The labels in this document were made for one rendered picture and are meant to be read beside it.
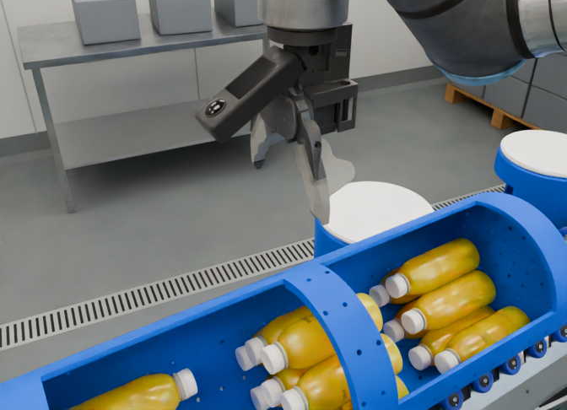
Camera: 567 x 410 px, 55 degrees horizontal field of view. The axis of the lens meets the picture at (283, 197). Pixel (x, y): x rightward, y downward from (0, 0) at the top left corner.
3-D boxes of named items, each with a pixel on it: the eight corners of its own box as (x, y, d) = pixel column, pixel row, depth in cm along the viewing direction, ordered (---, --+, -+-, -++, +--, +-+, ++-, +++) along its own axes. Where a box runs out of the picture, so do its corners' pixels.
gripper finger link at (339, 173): (374, 209, 59) (348, 127, 59) (330, 225, 56) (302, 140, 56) (358, 212, 62) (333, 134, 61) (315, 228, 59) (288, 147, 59)
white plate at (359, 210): (294, 217, 126) (294, 221, 127) (402, 262, 112) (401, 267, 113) (355, 169, 145) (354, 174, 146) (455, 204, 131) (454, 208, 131)
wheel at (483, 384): (490, 363, 96) (482, 362, 98) (472, 374, 94) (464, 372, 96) (499, 387, 96) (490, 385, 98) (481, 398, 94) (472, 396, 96)
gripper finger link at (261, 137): (288, 159, 72) (314, 122, 64) (250, 171, 69) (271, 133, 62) (278, 140, 73) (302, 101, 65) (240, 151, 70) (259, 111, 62)
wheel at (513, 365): (518, 346, 100) (510, 345, 102) (501, 356, 98) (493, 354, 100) (526, 369, 100) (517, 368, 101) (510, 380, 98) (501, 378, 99)
